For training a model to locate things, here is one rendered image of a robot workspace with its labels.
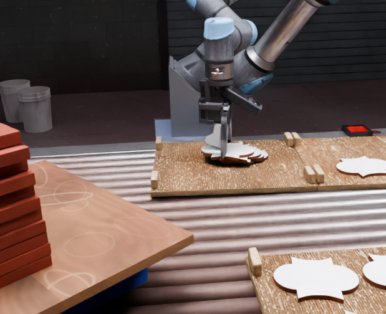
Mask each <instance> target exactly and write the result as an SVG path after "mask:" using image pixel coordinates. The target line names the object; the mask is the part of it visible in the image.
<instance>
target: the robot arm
mask: <svg viewBox="0 0 386 314"><path fill-rule="evenodd" d="M236 1H237V0H186V3H187V4H188V5H189V6H190V7H191V9H192V10H193V12H195V13H197V15H199V16H200V17H201V18H202V20H204V22H205V31H204V34H203V35H204V38H205V40H204V42H203V43H202V44H201V45H200V46H199V47H198V48H197V49H196V50H195V51H194V53H192V54H190V55H188V56H186V57H185V58H183V59H181V60H179V61H178V62H177V63H176V64H175V67H176V69H177V71H179V73H180V74H181V75H182V76H183V77H184V78H185V80H186V81H187V82H189V83H190V84H191V85H192V86H193V87H194V88H195V89H197V91H199V92H201V98H200V99H201V100H200V99H199V100H198V105H199V123H206V125H212V126H211V131H213V133H212V134H211V135H208V136H206V138H205V143H206V144H207V145H211V146H215V147H217V148H221V159H223V158H224V157H225V155H226V154H227V144H228V143H230V142H231V125H232V102H233V103H235V104H237V105H238V106H240V107H241V108H243V109H245V110H246V111H248V112H249V113H251V114H253V115H254V116H258V115H259V113H260V112H261V109H262V105H261V104H260V103H259V102H258V101H256V100H253V99H252V98H251V97H249V96H248V95H252V94H254V93H256V92H257V91H258V90H260V89H261V88H263V87H264V86H265V85H266V84H268V83H269V82H270V81H271V80H272V79H273V77H274V75H273V74H272V73H271V72H272V71H273V70H274V68H275V65H274V61H275V60H276V59H277V58H278V57H279V56H280V54H281V53H282V52H283V50H284V49H285V48H286V47H287V46H288V45H289V44H290V42H291V41H292V40H293V38H295V36H297V34H298V33H299V32H300V30H301V29H302V28H303V27H304V26H305V25H306V24H307V22H308V21H309V20H310V18H311V17H312V16H313V15H314V14H315V13H316V12H317V10H318V9H319V8H320V7H326V6H328V5H329V4H330V3H331V4H335V3H337V2H339V1H340V0H290V1H289V3H288V4H287V6H286V7H285V8H284V9H283V10H282V12H281V13H280V15H278V17H277V18H276V19H275V21H274V22H273V23H272V24H271V26H270V27H269V28H268V30H267V31H266V32H265V33H264V34H263V36H262V37H261V38H260V40H259V41H258V42H257V43H256V45H254V46H251V45H252V44H254V43H255V41H256V38H257V35H258V32H257V28H256V26H255V25H254V24H253V23H252V22H251V21H249V20H245V19H241V18H240V17H239V16H238V15H237V14H236V13H235V12H234V11H233V10H232V9H231V8H230V7H229V6H230V5H231V4H233V3H234V2H236ZM247 47H248V48H247ZM233 83H234V84H235V85H236V86H237V87H238V89H239V90H241V91H242V92H241V91H239V90H238V89H236V88H234V87H233V86H231V84H233ZM216 87H218V88H216ZM199 101H200V103H199ZM214 123H217V124H215V125H213V124H214ZM220 134H221V135H220Z"/></svg>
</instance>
